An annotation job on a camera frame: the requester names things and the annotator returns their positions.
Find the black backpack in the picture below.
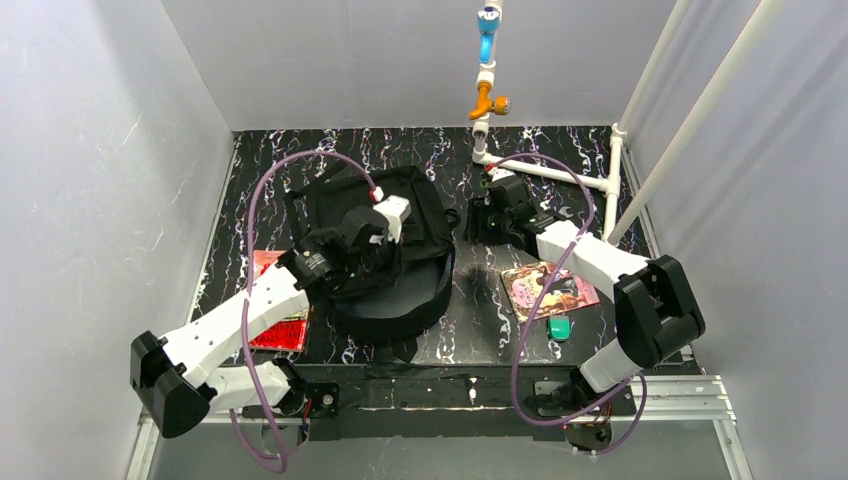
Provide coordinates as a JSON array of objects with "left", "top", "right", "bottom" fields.
[{"left": 277, "top": 164, "right": 459, "bottom": 343}]

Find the red Treehouse paperback book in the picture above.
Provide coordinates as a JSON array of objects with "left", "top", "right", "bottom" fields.
[{"left": 245, "top": 249, "right": 314, "bottom": 354}]

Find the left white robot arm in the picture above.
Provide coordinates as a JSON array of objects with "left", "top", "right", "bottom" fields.
[{"left": 130, "top": 195, "right": 410, "bottom": 438}]

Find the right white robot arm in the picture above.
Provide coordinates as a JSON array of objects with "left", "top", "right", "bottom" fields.
[{"left": 466, "top": 175, "right": 706, "bottom": 400}]

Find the pink picture book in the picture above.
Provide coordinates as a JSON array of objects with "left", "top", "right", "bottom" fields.
[{"left": 499, "top": 260, "right": 602, "bottom": 325}]

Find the orange tap valve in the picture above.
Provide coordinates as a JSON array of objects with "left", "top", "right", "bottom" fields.
[{"left": 469, "top": 80, "right": 511, "bottom": 120}]

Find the small teal box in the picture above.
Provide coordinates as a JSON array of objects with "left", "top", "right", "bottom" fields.
[{"left": 547, "top": 316, "right": 572, "bottom": 343}]

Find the blue pipe valve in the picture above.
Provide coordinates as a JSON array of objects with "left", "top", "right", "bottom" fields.
[{"left": 477, "top": 5, "right": 501, "bottom": 64}]

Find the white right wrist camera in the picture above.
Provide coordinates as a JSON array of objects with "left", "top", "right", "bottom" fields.
[{"left": 484, "top": 164, "right": 515, "bottom": 185}]

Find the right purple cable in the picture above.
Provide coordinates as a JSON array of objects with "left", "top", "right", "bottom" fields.
[{"left": 484, "top": 152, "right": 649, "bottom": 456}]

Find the purple cable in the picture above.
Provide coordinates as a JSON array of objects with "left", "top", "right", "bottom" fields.
[
  {"left": 228, "top": 149, "right": 386, "bottom": 476},
  {"left": 484, "top": 152, "right": 649, "bottom": 456}
]

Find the white PVC pipe frame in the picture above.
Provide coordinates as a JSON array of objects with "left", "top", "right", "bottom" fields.
[{"left": 471, "top": 1, "right": 783, "bottom": 245}]

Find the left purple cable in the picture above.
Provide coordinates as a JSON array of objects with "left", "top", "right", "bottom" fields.
[{"left": 228, "top": 149, "right": 386, "bottom": 476}]

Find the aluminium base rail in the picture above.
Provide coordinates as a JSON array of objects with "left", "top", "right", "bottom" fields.
[{"left": 125, "top": 374, "right": 755, "bottom": 480}]

